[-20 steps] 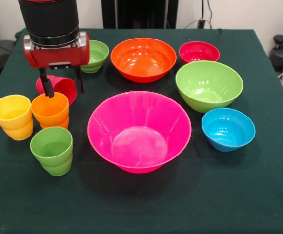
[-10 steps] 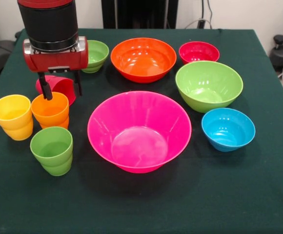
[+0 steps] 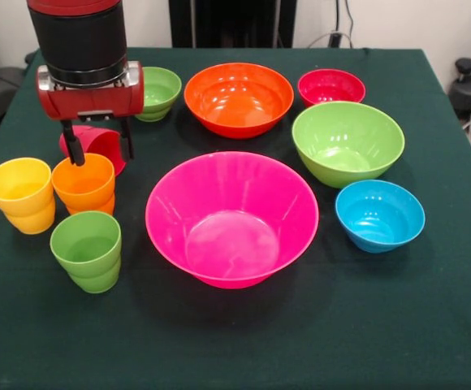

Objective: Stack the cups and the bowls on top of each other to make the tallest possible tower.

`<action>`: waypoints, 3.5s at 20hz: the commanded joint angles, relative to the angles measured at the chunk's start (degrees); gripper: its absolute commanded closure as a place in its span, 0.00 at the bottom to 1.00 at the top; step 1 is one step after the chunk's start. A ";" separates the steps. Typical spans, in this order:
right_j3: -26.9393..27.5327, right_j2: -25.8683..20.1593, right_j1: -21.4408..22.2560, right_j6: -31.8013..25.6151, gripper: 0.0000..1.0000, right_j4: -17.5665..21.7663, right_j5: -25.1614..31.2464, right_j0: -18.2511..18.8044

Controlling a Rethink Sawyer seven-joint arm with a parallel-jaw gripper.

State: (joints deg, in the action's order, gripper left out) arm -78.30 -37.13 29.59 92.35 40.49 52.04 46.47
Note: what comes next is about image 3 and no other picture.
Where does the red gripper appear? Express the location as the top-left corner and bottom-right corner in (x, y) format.
(36, 60), (145, 167)

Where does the red cup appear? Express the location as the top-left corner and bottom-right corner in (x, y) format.
(58, 124), (128, 176)

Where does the orange cup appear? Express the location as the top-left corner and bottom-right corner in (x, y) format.
(50, 152), (116, 216)

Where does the yellow cup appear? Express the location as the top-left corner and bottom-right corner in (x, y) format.
(0, 157), (57, 236)

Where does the large pink bowl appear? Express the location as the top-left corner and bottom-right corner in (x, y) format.
(145, 151), (320, 290)

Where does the small green bowl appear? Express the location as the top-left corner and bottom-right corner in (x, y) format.
(134, 66), (183, 123)

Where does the green cup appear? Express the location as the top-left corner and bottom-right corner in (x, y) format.
(50, 210), (123, 295)

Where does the black office chair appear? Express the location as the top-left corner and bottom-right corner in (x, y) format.
(0, 28), (36, 131)

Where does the large orange bowl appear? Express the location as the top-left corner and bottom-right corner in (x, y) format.
(184, 63), (295, 140)

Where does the dark green tablecloth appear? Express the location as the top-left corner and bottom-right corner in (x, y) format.
(0, 45), (471, 390)

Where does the small red bowl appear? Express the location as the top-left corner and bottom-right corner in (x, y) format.
(297, 68), (367, 108)

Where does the large green bowl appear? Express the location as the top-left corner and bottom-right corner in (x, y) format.
(292, 101), (406, 189)

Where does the small blue bowl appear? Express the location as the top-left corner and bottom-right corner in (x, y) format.
(334, 179), (426, 254)

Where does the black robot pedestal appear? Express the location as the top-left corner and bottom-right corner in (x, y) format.
(169, 0), (297, 49)

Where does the black wall cable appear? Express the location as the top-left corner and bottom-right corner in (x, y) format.
(343, 0), (356, 36)

